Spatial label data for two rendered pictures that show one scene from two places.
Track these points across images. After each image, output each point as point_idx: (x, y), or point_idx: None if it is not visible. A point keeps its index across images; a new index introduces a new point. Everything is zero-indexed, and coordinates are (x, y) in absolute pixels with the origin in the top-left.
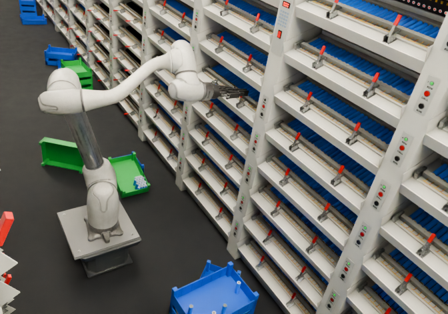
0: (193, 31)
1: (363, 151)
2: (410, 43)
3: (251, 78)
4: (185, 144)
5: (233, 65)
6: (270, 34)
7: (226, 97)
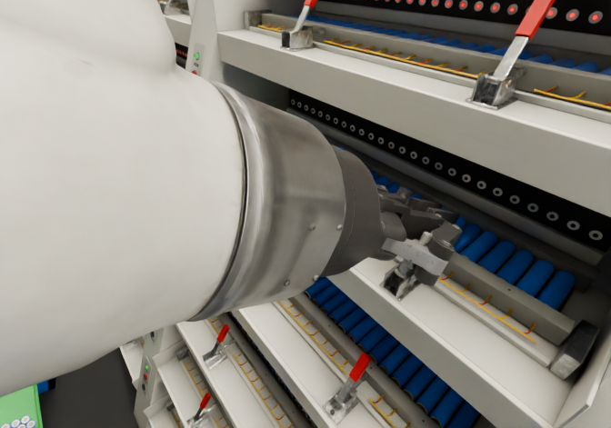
0: None
1: None
2: None
3: (575, 135)
4: (158, 336)
5: (387, 81)
6: None
7: (423, 271)
